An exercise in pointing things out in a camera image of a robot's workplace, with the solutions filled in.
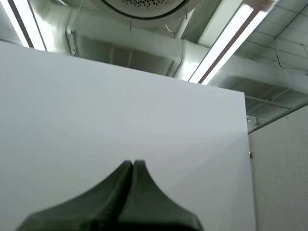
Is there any white partition panel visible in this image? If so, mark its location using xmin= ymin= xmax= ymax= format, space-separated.
xmin=0 ymin=40 xmax=256 ymax=231

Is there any round white ceiling air vent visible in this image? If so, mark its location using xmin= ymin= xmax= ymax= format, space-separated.
xmin=88 ymin=0 xmax=202 ymax=30

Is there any long ceiling light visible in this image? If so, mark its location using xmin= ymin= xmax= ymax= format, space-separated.
xmin=0 ymin=0 xmax=46 ymax=51
xmin=189 ymin=0 xmax=281 ymax=85

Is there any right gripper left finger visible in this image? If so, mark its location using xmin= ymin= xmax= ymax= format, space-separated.
xmin=14 ymin=160 xmax=133 ymax=231

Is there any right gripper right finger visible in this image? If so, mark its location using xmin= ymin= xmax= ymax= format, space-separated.
xmin=116 ymin=159 xmax=205 ymax=231

